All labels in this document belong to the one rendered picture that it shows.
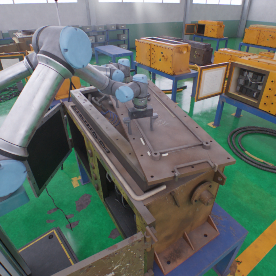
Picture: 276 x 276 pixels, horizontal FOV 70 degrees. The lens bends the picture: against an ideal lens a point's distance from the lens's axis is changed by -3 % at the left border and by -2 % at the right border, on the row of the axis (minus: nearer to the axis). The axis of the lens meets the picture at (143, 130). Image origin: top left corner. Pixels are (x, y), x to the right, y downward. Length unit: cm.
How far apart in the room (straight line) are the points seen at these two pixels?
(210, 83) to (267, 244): 231
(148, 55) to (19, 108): 481
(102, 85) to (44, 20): 939
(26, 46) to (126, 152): 574
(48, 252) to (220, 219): 140
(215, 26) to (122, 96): 1072
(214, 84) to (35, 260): 323
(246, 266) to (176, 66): 394
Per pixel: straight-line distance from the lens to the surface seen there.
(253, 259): 242
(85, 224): 245
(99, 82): 96
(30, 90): 64
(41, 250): 205
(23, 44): 655
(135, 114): 107
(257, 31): 1021
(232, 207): 270
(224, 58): 770
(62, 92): 384
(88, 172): 190
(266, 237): 261
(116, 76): 120
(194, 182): 114
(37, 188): 189
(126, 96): 93
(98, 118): 141
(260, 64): 357
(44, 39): 71
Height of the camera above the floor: 200
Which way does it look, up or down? 32 degrees down
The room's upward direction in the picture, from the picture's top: straight up
